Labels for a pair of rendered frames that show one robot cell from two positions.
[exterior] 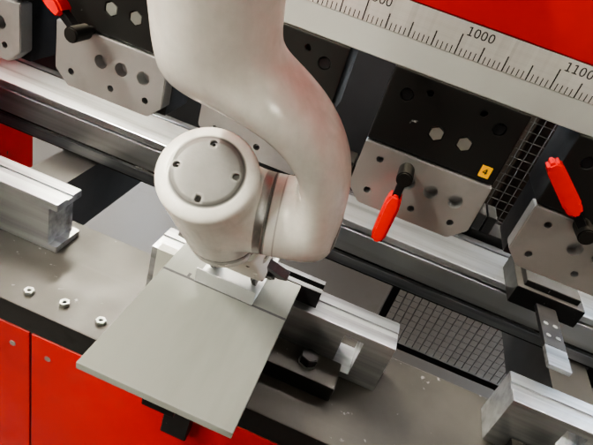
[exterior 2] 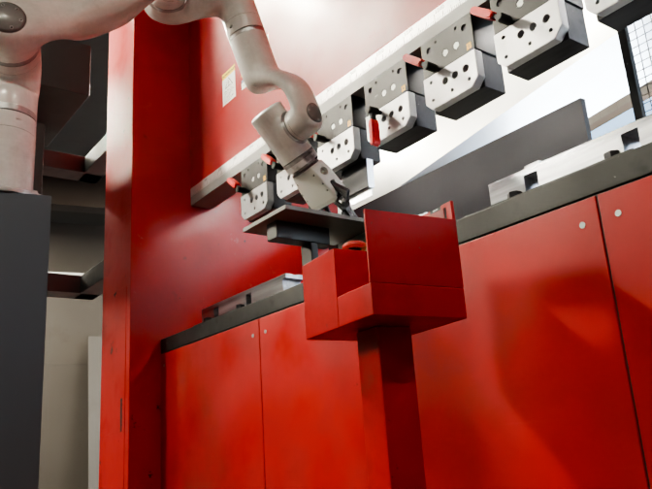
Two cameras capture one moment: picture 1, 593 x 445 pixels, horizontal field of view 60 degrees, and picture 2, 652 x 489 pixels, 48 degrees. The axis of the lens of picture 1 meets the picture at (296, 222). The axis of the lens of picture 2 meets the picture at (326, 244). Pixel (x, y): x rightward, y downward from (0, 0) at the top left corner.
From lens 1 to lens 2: 161 cm
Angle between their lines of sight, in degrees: 66
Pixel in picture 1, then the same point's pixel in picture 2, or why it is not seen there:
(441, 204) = (397, 114)
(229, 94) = (255, 74)
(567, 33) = (399, 27)
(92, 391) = (282, 337)
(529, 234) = (428, 92)
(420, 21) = (364, 66)
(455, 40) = (374, 60)
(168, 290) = not seen: hidden behind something
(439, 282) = not seen: hidden behind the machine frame
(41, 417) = (266, 395)
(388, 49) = (360, 83)
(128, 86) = not seen: hidden behind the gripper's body
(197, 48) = (244, 67)
